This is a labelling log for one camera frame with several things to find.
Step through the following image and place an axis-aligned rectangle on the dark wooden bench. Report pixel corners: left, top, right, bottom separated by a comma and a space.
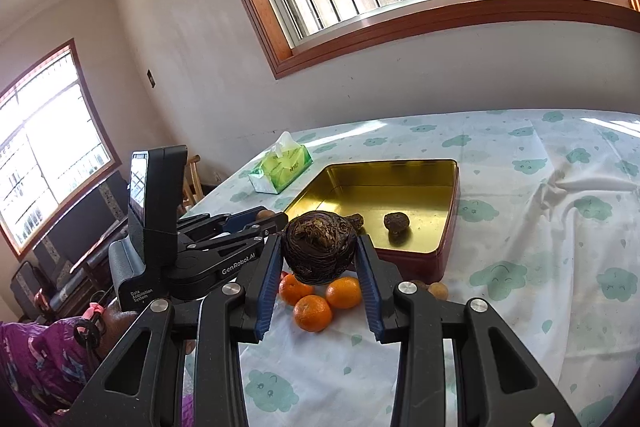
10, 172, 131, 323

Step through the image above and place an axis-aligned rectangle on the pink black wrist strap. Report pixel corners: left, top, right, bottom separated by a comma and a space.
75, 302, 108, 348

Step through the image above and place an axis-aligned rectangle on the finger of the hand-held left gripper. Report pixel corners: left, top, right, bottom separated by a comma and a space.
176, 208, 268, 240
181, 214, 290, 255

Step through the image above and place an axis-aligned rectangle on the green tissue pack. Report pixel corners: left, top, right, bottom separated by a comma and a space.
248, 131, 314, 194

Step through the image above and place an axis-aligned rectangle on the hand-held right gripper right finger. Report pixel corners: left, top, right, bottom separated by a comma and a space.
354, 234, 582, 427

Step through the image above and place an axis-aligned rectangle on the wooden chair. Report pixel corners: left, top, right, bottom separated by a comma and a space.
181, 154, 203, 212

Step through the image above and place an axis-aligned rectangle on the small orange mandarin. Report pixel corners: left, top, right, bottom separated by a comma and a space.
325, 276, 363, 311
293, 294, 333, 333
278, 273, 315, 306

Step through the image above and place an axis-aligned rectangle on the person's left forearm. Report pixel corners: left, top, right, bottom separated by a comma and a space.
0, 299, 143, 423

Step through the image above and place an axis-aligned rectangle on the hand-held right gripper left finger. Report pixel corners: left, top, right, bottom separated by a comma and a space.
70, 234, 283, 427

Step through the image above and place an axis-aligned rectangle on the red tin with gold inside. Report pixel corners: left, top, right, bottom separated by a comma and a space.
282, 159, 460, 284

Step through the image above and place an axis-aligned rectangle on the small wood-framed window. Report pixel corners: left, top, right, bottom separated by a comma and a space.
0, 39, 121, 255

